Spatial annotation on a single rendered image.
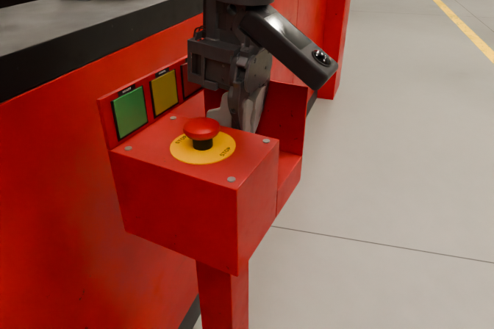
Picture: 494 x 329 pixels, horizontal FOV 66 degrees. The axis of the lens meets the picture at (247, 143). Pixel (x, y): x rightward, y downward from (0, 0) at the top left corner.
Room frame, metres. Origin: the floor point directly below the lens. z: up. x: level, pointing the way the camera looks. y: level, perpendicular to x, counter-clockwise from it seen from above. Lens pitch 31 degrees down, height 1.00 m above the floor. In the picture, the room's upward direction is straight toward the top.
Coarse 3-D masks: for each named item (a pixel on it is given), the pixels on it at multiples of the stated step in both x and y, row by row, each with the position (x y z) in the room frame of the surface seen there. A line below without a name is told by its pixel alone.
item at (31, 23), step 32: (64, 0) 0.69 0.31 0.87; (96, 0) 0.69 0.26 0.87; (128, 0) 0.69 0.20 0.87; (160, 0) 0.69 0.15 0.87; (192, 0) 0.77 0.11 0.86; (0, 32) 0.47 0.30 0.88; (32, 32) 0.47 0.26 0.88; (64, 32) 0.47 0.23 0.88; (96, 32) 0.52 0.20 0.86; (128, 32) 0.58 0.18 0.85; (0, 64) 0.38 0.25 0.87; (32, 64) 0.41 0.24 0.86; (64, 64) 0.46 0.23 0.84; (0, 96) 0.37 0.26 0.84
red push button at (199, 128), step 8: (192, 120) 0.36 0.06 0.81; (200, 120) 0.36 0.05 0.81; (208, 120) 0.36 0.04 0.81; (216, 120) 0.37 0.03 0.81; (184, 128) 0.35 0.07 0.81; (192, 128) 0.35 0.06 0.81; (200, 128) 0.35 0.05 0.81; (208, 128) 0.35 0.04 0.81; (216, 128) 0.35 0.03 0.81; (192, 136) 0.34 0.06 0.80; (200, 136) 0.34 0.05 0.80; (208, 136) 0.34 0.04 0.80; (200, 144) 0.35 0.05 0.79; (208, 144) 0.35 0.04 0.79
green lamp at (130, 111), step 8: (128, 96) 0.38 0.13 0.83; (136, 96) 0.39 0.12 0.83; (120, 104) 0.37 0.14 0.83; (128, 104) 0.38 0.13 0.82; (136, 104) 0.39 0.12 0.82; (144, 104) 0.40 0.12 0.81; (120, 112) 0.37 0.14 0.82; (128, 112) 0.38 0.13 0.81; (136, 112) 0.39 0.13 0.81; (144, 112) 0.40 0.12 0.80; (120, 120) 0.37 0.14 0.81; (128, 120) 0.38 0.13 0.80; (136, 120) 0.39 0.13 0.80; (144, 120) 0.40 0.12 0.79; (120, 128) 0.36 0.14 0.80; (128, 128) 0.38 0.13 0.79; (136, 128) 0.39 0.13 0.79; (120, 136) 0.36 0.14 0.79
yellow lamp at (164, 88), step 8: (168, 72) 0.45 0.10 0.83; (160, 80) 0.43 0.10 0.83; (168, 80) 0.45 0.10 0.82; (152, 88) 0.42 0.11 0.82; (160, 88) 0.43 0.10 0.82; (168, 88) 0.44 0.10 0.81; (160, 96) 0.43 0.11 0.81; (168, 96) 0.44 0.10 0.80; (176, 96) 0.46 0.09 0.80; (160, 104) 0.43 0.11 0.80; (168, 104) 0.44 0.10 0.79; (160, 112) 0.43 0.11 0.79
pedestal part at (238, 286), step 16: (208, 272) 0.38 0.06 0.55; (224, 272) 0.37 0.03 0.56; (240, 272) 0.39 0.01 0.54; (208, 288) 0.38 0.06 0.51; (224, 288) 0.37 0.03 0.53; (240, 288) 0.39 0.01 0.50; (208, 304) 0.39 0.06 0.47; (224, 304) 0.37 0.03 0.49; (240, 304) 0.39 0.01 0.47; (208, 320) 0.39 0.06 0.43; (224, 320) 0.37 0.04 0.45; (240, 320) 0.39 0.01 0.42
